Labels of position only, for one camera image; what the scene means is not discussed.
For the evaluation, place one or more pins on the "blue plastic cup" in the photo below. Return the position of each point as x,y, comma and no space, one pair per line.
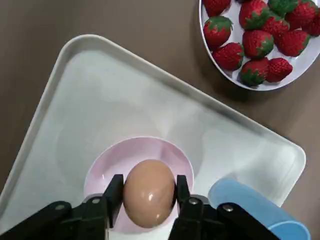
250,195

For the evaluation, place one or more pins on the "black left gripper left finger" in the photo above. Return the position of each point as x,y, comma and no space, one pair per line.
100,215

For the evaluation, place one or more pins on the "white round plate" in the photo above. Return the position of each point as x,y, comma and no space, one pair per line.
235,77

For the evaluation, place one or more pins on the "brown egg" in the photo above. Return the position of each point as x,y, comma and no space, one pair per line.
150,190

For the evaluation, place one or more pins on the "white rectangular tray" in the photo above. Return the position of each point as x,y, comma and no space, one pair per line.
125,100

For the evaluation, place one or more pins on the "red strawberry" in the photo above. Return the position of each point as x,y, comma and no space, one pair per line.
302,12
275,26
216,6
216,32
253,72
282,5
278,70
292,42
257,43
252,12
313,26
227,56

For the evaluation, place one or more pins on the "pink plastic bowl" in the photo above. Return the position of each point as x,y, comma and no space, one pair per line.
150,152

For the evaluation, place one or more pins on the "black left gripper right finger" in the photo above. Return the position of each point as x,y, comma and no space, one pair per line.
190,215

